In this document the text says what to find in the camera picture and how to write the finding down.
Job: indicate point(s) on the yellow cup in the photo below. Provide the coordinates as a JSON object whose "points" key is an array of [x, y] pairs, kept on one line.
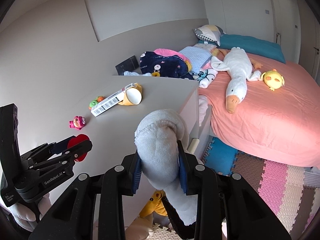
{"points": [[132, 96]]}

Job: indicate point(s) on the green orange toy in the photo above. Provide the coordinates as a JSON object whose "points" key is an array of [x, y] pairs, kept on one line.
{"points": [[95, 102]]}

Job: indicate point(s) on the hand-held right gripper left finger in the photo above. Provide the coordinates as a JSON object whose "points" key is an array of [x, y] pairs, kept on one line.
{"points": [[137, 180]]}

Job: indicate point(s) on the bed with pink sheet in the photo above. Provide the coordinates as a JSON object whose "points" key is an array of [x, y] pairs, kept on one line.
{"points": [[270, 125]]}

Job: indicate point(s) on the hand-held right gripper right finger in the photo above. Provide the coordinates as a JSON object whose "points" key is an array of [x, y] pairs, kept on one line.
{"points": [[183, 175]]}

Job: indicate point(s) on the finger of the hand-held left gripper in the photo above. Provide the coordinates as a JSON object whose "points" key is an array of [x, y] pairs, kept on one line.
{"points": [[80, 148], [61, 143]]}

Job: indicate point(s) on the long white cardboard box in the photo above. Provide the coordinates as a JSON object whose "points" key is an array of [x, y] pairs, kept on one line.
{"points": [[110, 102]]}

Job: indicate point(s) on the puzzle foam floor mat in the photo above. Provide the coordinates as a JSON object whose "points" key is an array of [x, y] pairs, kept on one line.
{"points": [[275, 185]]}

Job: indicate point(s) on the yellow chick plush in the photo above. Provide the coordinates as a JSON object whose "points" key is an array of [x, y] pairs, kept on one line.
{"points": [[272, 80]]}

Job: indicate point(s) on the white goose plush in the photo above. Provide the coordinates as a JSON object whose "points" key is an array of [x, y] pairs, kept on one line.
{"points": [[237, 72]]}

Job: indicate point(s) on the yellow plush toy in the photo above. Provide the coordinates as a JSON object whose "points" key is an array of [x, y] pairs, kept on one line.
{"points": [[153, 202]]}

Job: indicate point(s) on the white closet door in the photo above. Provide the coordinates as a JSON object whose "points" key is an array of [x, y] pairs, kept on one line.
{"points": [[282, 12]]}

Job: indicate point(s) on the small white clothing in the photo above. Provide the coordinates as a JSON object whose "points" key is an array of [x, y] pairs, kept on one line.
{"points": [[133, 73]]}

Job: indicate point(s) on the person's left hand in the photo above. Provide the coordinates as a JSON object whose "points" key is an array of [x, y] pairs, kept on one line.
{"points": [[20, 215]]}

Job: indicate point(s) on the red heart toy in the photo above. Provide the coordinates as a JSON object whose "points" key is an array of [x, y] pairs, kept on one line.
{"points": [[82, 137]]}

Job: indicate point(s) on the printed white cloth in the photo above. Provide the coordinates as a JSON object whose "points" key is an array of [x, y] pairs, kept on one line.
{"points": [[206, 76]]}

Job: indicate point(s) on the black wall socket panel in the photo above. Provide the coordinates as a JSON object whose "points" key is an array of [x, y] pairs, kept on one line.
{"points": [[127, 65]]}

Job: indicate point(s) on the navy printed blanket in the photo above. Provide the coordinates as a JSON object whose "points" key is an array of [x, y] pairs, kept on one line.
{"points": [[165, 65]]}

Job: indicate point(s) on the light blue blanket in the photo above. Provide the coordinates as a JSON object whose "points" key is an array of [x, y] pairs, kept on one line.
{"points": [[196, 57]]}

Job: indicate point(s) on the patterned pillow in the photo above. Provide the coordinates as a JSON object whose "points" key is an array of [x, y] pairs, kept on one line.
{"points": [[208, 32]]}

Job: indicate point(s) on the teal pillow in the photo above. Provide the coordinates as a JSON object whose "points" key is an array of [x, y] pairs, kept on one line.
{"points": [[252, 45]]}

